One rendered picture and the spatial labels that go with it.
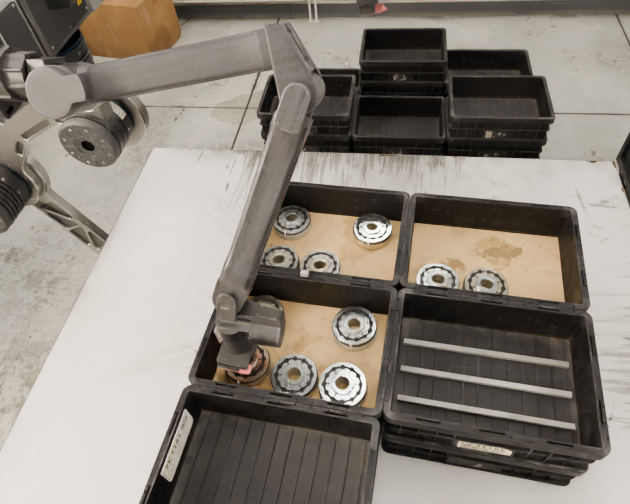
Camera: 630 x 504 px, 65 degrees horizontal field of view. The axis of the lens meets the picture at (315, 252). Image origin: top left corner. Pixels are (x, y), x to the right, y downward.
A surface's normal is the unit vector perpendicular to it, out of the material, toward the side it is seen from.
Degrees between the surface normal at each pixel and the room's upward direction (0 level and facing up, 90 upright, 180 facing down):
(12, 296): 0
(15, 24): 90
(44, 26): 90
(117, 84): 66
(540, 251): 0
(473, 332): 0
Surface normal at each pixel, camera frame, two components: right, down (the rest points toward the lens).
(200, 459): -0.08, -0.62
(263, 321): -0.16, 0.44
